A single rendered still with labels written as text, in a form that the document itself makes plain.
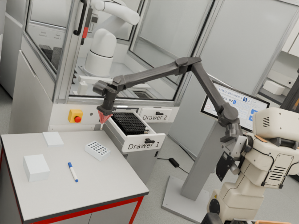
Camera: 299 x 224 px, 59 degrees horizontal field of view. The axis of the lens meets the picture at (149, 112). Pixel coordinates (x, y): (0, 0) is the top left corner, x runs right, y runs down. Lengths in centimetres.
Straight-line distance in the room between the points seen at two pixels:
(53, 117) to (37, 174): 45
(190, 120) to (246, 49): 111
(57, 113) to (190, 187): 155
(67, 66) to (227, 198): 112
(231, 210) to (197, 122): 197
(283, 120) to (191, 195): 155
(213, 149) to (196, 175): 32
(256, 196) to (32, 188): 112
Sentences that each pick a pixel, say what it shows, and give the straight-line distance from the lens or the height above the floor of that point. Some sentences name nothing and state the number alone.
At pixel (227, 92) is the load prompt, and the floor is 115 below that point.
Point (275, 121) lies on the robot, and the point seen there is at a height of 134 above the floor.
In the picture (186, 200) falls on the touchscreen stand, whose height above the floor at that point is 4.
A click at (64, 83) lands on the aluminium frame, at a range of 155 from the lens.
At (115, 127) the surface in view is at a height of 88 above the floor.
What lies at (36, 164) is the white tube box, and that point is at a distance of 135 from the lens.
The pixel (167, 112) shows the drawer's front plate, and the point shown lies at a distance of 206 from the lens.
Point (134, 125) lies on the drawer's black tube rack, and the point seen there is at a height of 90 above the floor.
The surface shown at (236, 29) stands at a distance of 321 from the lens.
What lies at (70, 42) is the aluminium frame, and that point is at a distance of 148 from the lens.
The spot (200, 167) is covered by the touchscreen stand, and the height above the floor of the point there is 42.
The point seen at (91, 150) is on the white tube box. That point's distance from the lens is 154.
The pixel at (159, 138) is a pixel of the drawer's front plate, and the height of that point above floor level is 90.
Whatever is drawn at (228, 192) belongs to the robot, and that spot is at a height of 88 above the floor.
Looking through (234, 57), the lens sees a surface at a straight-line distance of 316.
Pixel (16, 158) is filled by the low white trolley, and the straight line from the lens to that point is 145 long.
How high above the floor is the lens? 167
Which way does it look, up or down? 23 degrees down
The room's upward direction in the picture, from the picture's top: 21 degrees clockwise
